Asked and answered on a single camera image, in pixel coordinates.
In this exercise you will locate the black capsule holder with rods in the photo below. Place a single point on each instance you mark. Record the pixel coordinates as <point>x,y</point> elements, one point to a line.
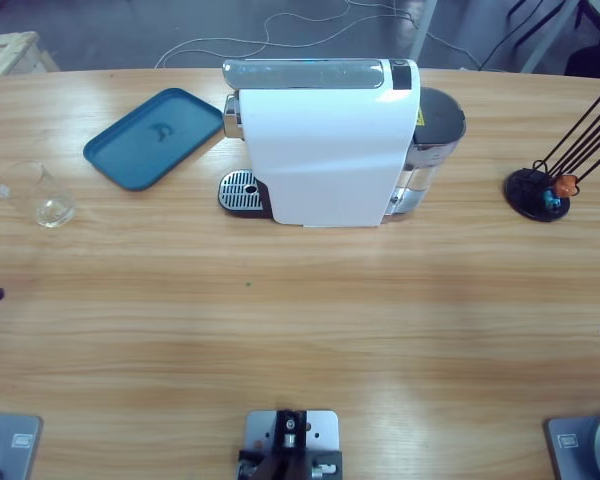
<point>522,200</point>

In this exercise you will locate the clear drinking glass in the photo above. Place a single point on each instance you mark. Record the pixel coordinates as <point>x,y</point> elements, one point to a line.
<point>45,200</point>

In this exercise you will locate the orange coffee capsule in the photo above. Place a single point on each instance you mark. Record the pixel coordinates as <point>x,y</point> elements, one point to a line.
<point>565,186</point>

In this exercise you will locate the teal plastic tray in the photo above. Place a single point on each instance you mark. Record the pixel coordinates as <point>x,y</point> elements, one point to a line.
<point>150,140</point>

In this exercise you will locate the white metal frame leg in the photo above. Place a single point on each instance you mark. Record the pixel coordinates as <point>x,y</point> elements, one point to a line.
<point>550,37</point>
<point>424,30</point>

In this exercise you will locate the black office chair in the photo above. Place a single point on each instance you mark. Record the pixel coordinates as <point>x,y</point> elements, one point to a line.
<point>592,62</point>

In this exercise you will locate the black drip tray metal grate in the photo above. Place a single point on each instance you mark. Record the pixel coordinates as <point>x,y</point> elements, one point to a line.
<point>240,192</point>

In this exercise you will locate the pale wooden crate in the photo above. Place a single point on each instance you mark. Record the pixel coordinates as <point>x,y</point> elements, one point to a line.
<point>10,52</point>

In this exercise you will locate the white capsule coffee machine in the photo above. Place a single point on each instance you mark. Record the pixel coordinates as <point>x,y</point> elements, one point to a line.
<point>325,160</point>

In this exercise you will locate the silver coffee machine lever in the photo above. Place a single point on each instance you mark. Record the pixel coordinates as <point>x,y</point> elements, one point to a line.
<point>300,75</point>

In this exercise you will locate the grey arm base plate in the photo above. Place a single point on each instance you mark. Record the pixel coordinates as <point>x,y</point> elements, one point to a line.
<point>580,445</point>
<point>10,445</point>

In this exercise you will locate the yellow warning sticker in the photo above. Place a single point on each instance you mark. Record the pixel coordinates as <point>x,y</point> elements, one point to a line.
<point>420,118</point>

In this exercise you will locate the clear water tank dark lid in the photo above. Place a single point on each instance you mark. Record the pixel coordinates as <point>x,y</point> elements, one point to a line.
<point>437,117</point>

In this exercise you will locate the blue coffee capsule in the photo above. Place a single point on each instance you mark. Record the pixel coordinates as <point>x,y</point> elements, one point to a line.
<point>551,199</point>

